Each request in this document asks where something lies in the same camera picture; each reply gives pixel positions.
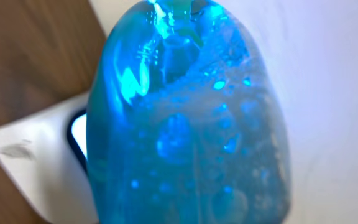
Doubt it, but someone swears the teal mouthwash bottle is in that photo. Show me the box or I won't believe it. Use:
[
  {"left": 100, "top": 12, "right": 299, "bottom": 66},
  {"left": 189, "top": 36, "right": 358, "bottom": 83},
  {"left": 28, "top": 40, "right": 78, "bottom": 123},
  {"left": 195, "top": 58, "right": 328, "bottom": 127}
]
[{"left": 86, "top": 1, "right": 291, "bottom": 223}]

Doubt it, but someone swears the white barcode scanner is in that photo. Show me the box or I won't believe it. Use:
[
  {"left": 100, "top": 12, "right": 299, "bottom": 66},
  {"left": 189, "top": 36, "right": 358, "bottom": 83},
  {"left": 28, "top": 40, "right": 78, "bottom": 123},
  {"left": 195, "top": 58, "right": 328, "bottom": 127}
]
[{"left": 0, "top": 93, "right": 99, "bottom": 224}]

